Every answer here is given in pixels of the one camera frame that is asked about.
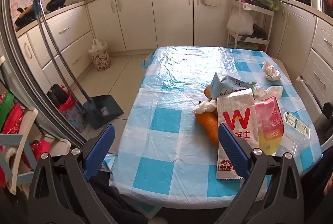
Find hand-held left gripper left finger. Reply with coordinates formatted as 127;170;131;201
27;124;116;224

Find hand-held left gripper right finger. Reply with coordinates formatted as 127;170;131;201
218;122;303;224

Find large orange peel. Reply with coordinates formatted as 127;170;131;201
195;111;219;146

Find white paper bag red print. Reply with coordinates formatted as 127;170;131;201
216;88;261;180

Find blue white milk carton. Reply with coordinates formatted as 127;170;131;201
209;72;254;99

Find dark dustpan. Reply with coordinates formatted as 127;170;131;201
83;94;125;129

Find blue floral bin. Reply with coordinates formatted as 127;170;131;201
62;101;87;133

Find red yellow plastic pouch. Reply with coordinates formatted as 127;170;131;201
253;95;285;157

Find crumpled white tissue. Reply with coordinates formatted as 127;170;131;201
192;100;217;114

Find red plastic bag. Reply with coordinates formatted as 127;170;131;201
47;83;78;115

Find clear plastic wrapper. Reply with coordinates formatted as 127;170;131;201
280;109;313;151

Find green snack packet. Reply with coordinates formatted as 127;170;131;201
251;82;263;95

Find black flat item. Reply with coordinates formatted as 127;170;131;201
47;84;68;107

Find blue checked plastic tablecloth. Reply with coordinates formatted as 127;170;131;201
109;45;323;210

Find crumpled white paper ball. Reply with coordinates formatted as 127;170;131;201
261;61;282;81

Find floral waste bin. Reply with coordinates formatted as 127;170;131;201
88;39;112;71

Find red cloth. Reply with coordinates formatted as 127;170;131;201
0;92;51;188

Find dark bag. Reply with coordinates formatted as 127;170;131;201
250;23;268;41

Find cream kitchen cabinets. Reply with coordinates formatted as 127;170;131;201
271;0;333;125
16;0;236;89

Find white hanging plastic bag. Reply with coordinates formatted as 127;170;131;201
226;9;254;35

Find white storage rack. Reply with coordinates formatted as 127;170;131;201
227;0;275;52

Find black wok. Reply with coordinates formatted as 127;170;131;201
14;6;37;28

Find black clay pot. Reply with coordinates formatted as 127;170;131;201
46;0;67;11

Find white chair frame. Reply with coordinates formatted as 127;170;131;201
0;107;39;193

